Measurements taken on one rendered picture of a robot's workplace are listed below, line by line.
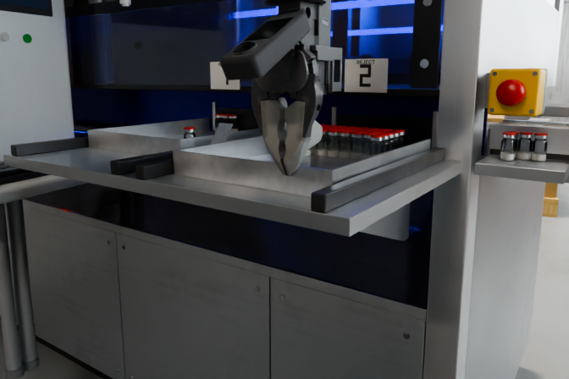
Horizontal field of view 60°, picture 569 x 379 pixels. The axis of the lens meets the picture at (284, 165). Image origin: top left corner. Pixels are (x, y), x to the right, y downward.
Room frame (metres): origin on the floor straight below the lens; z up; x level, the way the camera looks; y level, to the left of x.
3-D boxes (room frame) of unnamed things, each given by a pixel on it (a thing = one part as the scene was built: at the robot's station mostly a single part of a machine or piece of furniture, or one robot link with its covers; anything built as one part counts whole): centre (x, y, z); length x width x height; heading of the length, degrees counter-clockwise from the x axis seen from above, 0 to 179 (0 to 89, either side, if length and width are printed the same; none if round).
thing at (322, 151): (0.83, -0.09, 0.90); 0.18 x 0.02 x 0.05; 55
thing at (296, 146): (0.58, -0.03, 0.95); 0.06 x 0.03 x 0.09; 145
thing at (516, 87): (0.75, -0.34, 0.99); 0.04 x 0.04 x 0.04; 55
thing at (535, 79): (0.78, -0.37, 0.99); 0.08 x 0.07 x 0.07; 145
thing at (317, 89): (0.56, -0.02, 1.00); 0.05 x 0.02 x 0.09; 55
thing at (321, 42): (0.59, -0.02, 1.05); 0.09 x 0.08 x 0.12; 145
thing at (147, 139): (1.02, 0.18, 0.90); 0.34 x 0.26 x 0.04; 145
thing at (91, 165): (0.87, 0.08, 0.87); 0.70 x 0.48 x 0.02; 55
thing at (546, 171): (0.81, -0.40, 0.87); 0.14 x 0.13 x 0.02; 145
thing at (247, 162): (0.76, -0.04, 0.90); 0.34 x 0.26 x 0.04; 145
